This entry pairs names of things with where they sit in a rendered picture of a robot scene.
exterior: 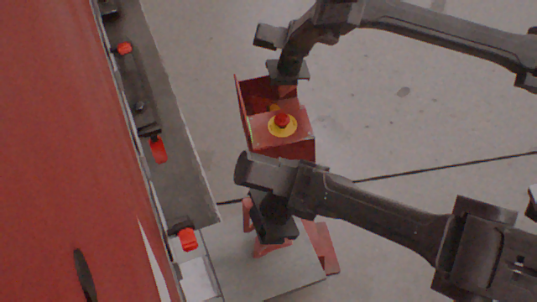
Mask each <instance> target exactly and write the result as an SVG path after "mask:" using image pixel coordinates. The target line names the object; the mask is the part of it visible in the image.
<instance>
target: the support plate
mask: <svg viewBox="0 0 537 302"><path fill-rule="evenodd" d="M293 218H294V219H295V223H296V225H297V227H298V231H299V233H300V234H299V236H298V237H297V239H295V240H294V243H293V244H292V245H291V246H288V247H283V248H280V249H277V250H274V251H272V252H271V253H269V254H267V255H265V256H263V257H261V258H253V248H254V243H255V237H256V236H257V234H256V232H255V229H254V230H253V231H251V232H250V233H244V232H243V214H242V215H240V216H235V217H233V218H230V219H227V220H225V221H222V222H219V223H217V224H214V225H211V226H207V227H204V228H202V229H201V232H202V236H203V239H204V242H205V244H206V248H207V251H208V253H209V256H210V258H211V261H212V264H213V267H214V269H215V272H216V276H217V279H218V281H219V283H220V285H221V288H222V293H223V295H224V298H225V301H226V302H268V301H270V300H273V299H276V298H278V297H281V296H283V295H286V294H290V293H292V292H295V291H297V290H299V289H303V288H305V287H307V286H310V285H312V284H316V283H319V282H321V281H325V280H326V276H325V274H324V271H323V269H322V267H321V262H320V260H319V258H318V257H317V255H316V253H315V250H314V248H313V246H312V244H311V242H310V239H309V237H308V235H307V234H306V232H305V229H304V227H303V225H302V222H301V220H300V218H299V217H297V216H294V215H293ZM194 233H195V235H196V239H197V241H198V244H199V247H198V248H197V249H196V250H194V251H191V252H188V253H186V252H183V250H182V247H181V245H180V239H179V237H175V238H172V239H171V240H172V243H173V245H174V248H175V253H176V256H177V258H178V260H179V263H180V264H181V263H184V262H187V261H190V260H191V259H194V258H200V257H203V252H204V254H205V255H206V251H205V248H204V246H203V243H202V238H201V234H200V232H199V230H198V231H195V232H194ZM202 250H203V251H202ZM206 256H207V255H206Z"/></svg>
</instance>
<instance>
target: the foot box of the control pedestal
mask: <svg viewBox="0 0 537 302"><path fill-rule="evenodd" d="M300 220H301V222H302V225H303V227H304V229H305V232H306V234H307V235H308V237H309V239H310V242H311V244H312V246H313V248H314V250H315V253H316V255H317V257H318V258H319V260H320V262H321V267H322V269H323V271H324V274H325V276H328V275H333V274H336V273H340V272H341V267H340V264H339V262H338V259H337V256H336V252H335V248H334V246H333V243H332V240H331V235H330V233H329V230H328V227H327V224H326V222H325V221H320V222H317V223H315V221H307V220H304V219H301V218H300Z"/></svg>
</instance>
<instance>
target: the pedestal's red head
mask: <svg viewBox="0 0 537 302"><path fill-rule="evenodd" d="M233 76H234V80H235V85H236V90H237V99H238V105H239V111H240V116H241V120H242V126H243V130H244V133H245V137H246V139H247V143H248V149H249V151H250V152H252V153H256V154H261V155H264V156H268V157H270V158H274V159H278V157H280V158H283V159H288V160H294V159H297V160H300V159H302V160H306V161H309V162H315V163H316V158H315V134H314V131H313V128H312V126H311V123H310V119H309V116H308V113H307V111H306V108H305V104H304V105H300V104H299V100H298V89H297V88H295V89H293V90H292V91H289V92H288V93H286V94H285V95H284V96H283V97H279V92H278V87H277V86H271V85H270V83H269V75H262V76H258V77H254V78H250V79H246V80H242V81H238V82H237V76H236V74H233ZM238 83H239V85H238ZM239 87H240V88H239ZM240 89H241V91H240ZM241 93H242V95H241ZM242 99H243V101H242ZM243 102H244V105H245V108H246V111H245V108H244V105H243ZM271 104H274V105H276V106H278V107H279V108H280V110H277V111H273V112H266V106H268V105H271ZM246 113H247V114H246ZM277 113H287V114H289V115H291V116H293V117H294V118H295V119H296V121H297V123H298V127H297V129H296V131H295V132H294V133H293V134H292V135H290V136H288V137H286V138H278V137H275V136H274V135H273V134H272V133H271V132H270V131H269V120H270V119H271V118H272V117H273V116H274V115H276V114H277ZM248 121H249V124H250V127H249V124H248ZM250 131H251V134H250ZM251 137H252V138H251Z"/></svg>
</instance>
